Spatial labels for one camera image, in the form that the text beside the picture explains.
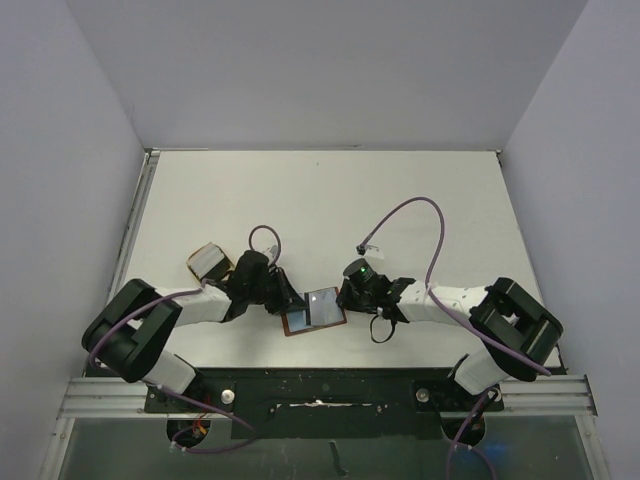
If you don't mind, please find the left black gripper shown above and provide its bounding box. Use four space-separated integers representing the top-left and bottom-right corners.
247 266 307 315

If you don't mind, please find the brown leather card holder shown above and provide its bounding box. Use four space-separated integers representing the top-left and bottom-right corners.
282 287 347 337

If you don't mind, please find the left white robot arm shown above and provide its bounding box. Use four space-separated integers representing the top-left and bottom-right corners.
81 250 306 411

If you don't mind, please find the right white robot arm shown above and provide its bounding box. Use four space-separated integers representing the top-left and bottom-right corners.
337 258 564 409

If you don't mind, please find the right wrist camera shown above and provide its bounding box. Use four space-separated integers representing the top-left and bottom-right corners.
356 243 385 261

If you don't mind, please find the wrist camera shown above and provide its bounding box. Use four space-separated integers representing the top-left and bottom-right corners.
356 243 385 261
263 244 282 263

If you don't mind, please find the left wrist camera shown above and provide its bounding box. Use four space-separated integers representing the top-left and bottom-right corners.
263 244 282 263

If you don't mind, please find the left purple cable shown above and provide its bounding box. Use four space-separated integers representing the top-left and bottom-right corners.
87 224 284 454

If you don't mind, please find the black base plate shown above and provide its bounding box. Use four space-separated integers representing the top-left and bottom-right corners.
144 368 504 441

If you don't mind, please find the aluminium frame rail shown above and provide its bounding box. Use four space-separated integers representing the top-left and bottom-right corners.
57 373 599 421

